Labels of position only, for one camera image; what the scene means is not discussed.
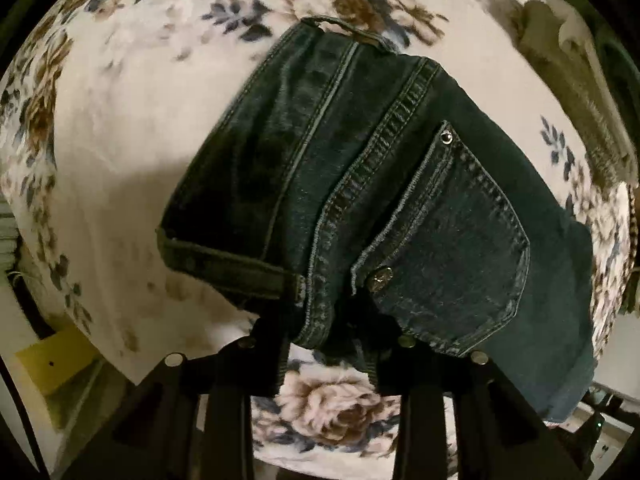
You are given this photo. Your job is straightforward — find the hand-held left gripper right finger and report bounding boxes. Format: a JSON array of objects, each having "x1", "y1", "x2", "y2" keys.
[{"x1": 361, "y1": 296, "x2": 587, "y2": 480}]

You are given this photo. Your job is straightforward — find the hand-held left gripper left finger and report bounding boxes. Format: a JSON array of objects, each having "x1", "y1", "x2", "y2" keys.
[{"x1": 60, "y1": 316, "x2": 290, "y2": 480}]

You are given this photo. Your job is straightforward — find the dark blue denim pants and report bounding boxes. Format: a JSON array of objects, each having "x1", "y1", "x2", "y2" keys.
[{"x1": 156, "y1": 16, "x2": 598, "y2": 423}]

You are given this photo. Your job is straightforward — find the yellow cardboard box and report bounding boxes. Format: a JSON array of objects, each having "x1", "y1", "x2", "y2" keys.
[{"x1": 15, "y1": 327, "x2": 101, "y2": 397}]

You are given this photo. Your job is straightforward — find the floral printed blanket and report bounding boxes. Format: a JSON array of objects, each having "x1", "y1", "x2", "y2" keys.
[{"x1": 0, "y1": 0, "x2": 635, "y2": 475}]

